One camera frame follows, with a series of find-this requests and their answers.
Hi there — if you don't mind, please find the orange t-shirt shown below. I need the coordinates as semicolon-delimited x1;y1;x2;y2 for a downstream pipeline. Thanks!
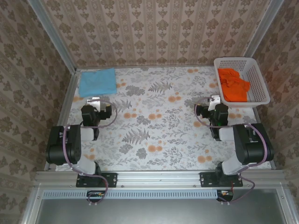
217;67;251;103

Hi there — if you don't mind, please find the white plastic basket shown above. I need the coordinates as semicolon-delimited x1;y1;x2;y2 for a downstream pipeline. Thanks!
214;57;271;105

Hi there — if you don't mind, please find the grey metal panel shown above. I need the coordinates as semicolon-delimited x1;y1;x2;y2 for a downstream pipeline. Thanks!
35;198;288;224

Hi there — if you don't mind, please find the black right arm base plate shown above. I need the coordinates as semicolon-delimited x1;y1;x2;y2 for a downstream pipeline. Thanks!
199;172;243;188

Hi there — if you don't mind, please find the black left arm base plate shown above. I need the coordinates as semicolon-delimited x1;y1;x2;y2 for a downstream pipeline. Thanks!
76;172;118;188

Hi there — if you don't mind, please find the black connector with orange wires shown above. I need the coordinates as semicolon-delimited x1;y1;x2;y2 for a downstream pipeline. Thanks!
216;189;234;203
87;190;106;203

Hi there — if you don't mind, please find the aluminium mounting rail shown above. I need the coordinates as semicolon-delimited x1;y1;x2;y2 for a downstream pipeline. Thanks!
35;170;285;187

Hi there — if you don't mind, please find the aluminium frame post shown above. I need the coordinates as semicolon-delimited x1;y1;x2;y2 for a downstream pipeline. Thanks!
27;0;77;72
244;0;285;58

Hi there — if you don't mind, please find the grey slotted cable duct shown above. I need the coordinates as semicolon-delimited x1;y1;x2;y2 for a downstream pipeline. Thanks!
43;189;219;199

